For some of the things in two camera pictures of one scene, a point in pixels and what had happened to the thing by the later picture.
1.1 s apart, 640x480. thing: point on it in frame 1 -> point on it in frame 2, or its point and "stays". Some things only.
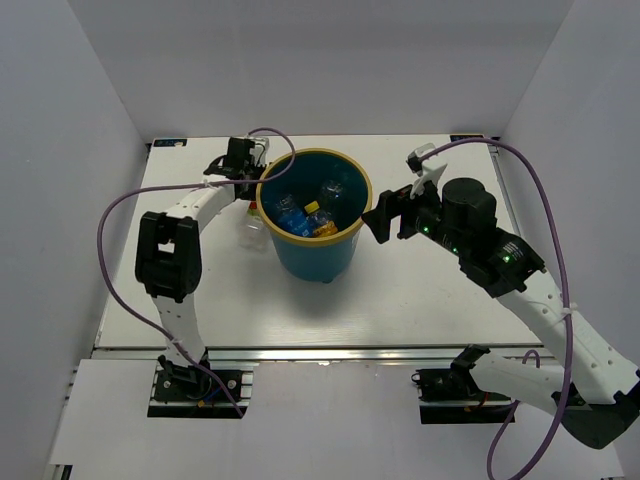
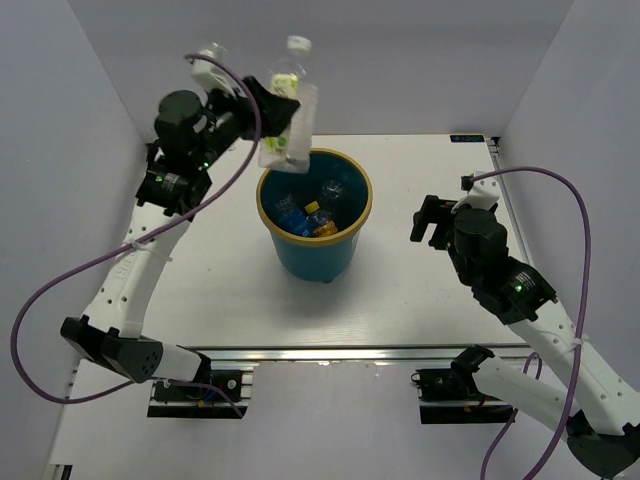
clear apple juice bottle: (254, 234) -> (291, 151)
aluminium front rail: (326, 355) stays
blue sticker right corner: (454, 138) stays
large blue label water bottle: (293, 220) stays
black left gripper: (258, 170) -> (274, 110)
